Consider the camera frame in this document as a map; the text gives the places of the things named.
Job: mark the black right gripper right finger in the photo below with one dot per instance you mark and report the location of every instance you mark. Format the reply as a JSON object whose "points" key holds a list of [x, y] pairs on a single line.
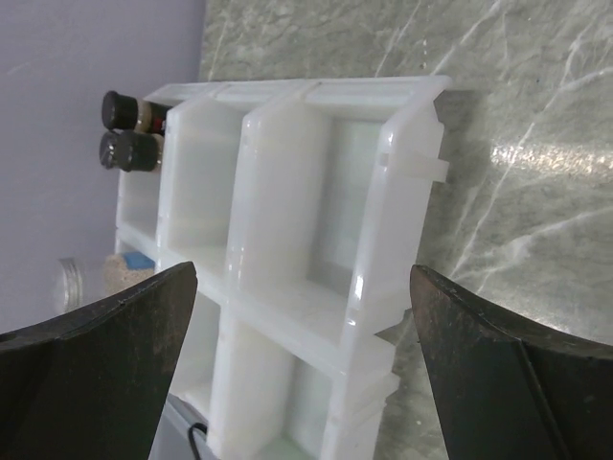
{"points": [[507, 387]]}

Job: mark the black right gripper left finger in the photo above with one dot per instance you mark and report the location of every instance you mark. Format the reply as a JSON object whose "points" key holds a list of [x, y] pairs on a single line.
{"points": [[92, 383]]}

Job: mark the spice jar black lid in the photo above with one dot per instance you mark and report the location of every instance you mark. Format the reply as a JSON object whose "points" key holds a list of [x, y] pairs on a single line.
{"points": [[131, 151]]}

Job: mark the white plastic divided tray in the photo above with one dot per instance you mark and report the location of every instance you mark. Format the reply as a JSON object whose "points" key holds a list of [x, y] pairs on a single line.
{"points": [[301, 205]]}

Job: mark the spice jar red label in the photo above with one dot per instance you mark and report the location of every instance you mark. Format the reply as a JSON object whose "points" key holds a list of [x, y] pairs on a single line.
{"points": [[123, 112]]}

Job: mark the clear jar silver lid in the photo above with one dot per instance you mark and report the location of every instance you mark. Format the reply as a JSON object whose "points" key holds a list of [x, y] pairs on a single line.
{"points": [[80, 282]]}

